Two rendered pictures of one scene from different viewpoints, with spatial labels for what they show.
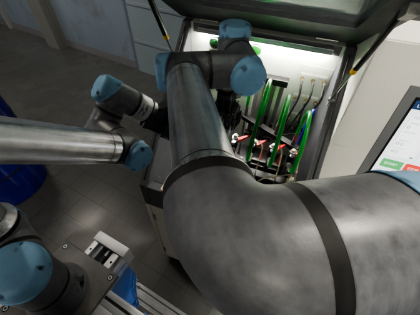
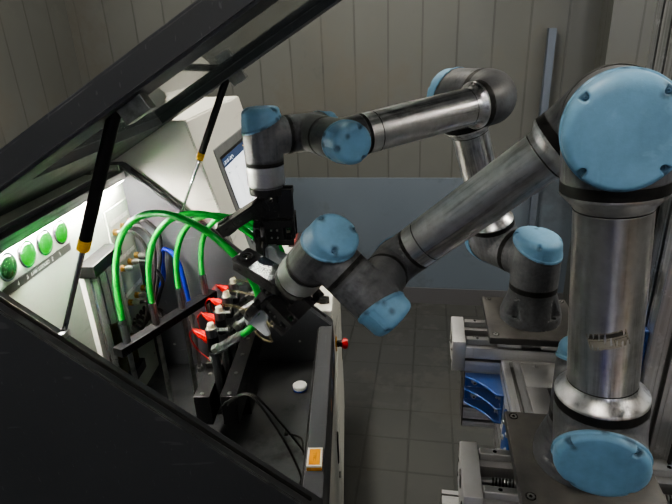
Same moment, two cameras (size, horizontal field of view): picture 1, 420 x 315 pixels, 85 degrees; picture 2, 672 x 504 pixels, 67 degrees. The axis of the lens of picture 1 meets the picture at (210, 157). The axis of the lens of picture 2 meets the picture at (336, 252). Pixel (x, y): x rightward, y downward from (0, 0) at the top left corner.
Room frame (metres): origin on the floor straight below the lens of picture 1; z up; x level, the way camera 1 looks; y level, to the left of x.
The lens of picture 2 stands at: (0.70, 0.96, 1.72)
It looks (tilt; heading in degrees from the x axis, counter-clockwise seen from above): 22 degrees down; 255
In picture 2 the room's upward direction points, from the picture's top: 3 degrees counter-clockwise
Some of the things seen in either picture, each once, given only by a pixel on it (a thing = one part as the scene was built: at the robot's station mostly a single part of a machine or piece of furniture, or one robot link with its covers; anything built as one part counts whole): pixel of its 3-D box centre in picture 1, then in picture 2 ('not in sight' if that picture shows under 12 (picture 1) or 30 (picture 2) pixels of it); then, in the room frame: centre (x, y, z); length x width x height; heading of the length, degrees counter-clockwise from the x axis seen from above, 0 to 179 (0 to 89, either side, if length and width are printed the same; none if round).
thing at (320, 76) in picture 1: (304, 100); (132, 260); (0.89, -0.41, 1.20); 0.13 x 0.03 x 0.31; 73
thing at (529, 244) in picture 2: not in sight; (534, 257); (-0.09, -0.05, 1.20); 0.13 x 0.12 x 0.14; 102
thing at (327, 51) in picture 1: (261, 39); (66, 206); (0.96, -0.18, 1.43); 0.54 x 0.03 x 0.02; 73
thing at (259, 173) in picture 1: (254, 176); (233, 378); (0.68, -0.22, 0.91); 0.34 x 0.10 x 0.15; 73
